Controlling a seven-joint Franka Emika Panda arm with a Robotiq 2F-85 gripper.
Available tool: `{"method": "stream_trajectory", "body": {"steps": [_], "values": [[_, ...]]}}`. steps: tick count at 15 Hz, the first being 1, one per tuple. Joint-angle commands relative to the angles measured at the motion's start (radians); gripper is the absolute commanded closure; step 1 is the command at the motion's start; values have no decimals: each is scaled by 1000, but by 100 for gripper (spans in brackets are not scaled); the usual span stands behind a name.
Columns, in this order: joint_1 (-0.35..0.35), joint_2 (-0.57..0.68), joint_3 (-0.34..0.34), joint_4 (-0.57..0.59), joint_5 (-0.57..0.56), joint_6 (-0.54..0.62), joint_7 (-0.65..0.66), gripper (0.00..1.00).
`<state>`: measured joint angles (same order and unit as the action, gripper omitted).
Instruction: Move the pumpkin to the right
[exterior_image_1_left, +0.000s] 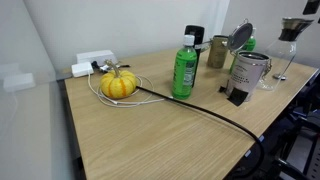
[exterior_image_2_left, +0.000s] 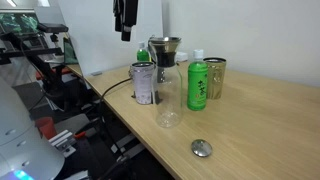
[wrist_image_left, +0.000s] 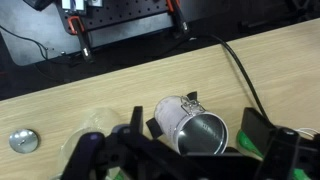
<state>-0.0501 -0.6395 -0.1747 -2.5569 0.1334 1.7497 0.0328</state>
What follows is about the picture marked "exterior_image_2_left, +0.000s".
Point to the computer monitor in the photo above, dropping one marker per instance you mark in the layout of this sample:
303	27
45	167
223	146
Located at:
18	22

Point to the gold tin can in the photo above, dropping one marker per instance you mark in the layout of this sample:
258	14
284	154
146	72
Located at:
216	80

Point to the small green plastic bottle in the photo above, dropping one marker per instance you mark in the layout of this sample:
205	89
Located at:
142	55

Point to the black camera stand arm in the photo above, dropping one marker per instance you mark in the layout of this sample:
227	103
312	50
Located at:
40	63

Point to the black camera on stand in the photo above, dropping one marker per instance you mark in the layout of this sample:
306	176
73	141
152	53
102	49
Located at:
53	27

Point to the large green tea bottle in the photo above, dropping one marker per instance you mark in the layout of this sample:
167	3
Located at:
197	86

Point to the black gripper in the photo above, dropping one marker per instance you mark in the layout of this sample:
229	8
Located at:
128	8

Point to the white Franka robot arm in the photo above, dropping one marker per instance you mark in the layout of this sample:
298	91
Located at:
20	146

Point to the red cup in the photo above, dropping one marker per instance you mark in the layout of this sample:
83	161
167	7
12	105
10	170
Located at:
46	127

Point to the glass carafe with steel filter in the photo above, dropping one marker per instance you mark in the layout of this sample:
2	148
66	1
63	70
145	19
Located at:
168	100

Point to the white printed tin can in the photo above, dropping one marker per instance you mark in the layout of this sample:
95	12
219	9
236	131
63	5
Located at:
143	86

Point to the grey board holder bracket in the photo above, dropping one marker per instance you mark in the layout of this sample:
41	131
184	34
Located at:
96	73

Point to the white power adapter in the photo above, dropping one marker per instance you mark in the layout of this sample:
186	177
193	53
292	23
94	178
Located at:
181	56

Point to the aluminium profile bracket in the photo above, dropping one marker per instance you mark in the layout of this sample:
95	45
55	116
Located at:
62	141

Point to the round steel lid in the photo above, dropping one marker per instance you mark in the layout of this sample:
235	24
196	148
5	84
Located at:
201	148

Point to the green bag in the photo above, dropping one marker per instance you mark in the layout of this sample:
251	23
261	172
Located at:
70	51

